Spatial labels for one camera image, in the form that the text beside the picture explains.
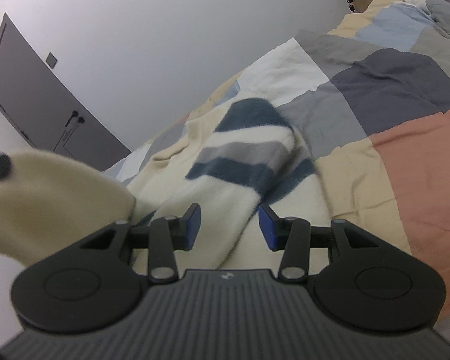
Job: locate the black door handle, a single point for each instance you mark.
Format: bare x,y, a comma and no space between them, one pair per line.
75,120

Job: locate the cream sweater with blue stripes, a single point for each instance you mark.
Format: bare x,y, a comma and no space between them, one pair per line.
233,159

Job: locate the patchwork bed quilt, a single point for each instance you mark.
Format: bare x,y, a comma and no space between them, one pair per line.
371,99

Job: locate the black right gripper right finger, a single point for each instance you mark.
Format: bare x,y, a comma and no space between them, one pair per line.
354,277

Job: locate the grey wall switch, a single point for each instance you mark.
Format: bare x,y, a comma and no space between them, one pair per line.
51,60

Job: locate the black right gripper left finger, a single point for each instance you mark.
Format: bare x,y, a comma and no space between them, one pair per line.
100,279

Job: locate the grey door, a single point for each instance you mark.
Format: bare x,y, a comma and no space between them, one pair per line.
38,105

